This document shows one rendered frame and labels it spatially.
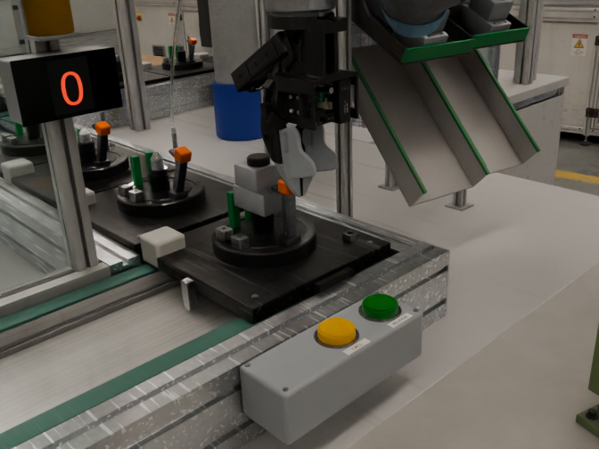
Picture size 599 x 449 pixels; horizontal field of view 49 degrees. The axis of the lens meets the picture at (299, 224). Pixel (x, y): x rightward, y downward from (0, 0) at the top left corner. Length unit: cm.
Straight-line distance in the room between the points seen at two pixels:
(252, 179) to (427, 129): 34
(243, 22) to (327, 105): 104
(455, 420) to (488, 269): 37
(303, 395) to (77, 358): 29
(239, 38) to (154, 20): 598
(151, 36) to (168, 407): 727
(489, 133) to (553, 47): 379
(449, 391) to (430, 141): 41
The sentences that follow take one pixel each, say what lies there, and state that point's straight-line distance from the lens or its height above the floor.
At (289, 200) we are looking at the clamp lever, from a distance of 81.
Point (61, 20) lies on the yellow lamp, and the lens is 79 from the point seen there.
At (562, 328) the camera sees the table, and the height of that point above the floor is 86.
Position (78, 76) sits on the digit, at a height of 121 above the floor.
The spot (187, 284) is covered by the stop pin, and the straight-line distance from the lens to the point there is 82.
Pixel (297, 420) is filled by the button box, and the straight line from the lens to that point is 65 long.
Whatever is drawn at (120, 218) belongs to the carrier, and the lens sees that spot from 103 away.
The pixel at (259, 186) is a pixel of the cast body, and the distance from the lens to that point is 83.
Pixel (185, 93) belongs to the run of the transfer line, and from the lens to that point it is 219.
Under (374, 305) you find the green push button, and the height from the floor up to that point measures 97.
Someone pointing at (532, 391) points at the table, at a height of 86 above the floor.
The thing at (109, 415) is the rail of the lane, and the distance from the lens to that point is 64.
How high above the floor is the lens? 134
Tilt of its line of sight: 23 degrees down
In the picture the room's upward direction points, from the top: 2 degrees counter-clockwise
